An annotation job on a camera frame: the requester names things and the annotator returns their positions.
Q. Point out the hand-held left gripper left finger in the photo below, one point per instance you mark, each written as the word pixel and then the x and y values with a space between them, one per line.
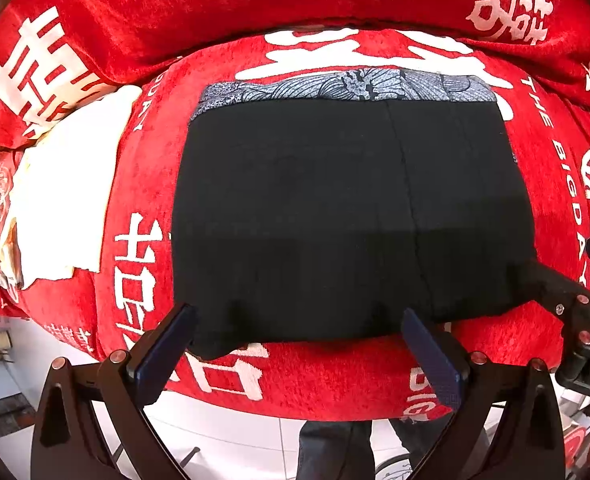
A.
pixel 162 355

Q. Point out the red printed blanket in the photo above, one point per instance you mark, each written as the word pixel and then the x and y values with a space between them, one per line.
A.
pixel 325 380

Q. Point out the black pants with grey waistband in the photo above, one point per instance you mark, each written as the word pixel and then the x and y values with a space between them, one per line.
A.
pixel 325 210

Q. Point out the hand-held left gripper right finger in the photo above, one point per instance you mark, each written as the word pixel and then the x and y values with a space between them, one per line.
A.
pixel 432 355

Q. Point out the person's left leg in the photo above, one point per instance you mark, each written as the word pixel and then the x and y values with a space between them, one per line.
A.
pixel 335 450

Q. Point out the white cloth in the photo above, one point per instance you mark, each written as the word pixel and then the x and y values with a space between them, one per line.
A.
pixel 65 185

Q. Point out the red and white object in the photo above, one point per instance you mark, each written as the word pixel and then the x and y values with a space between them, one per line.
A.
pixel 577 440

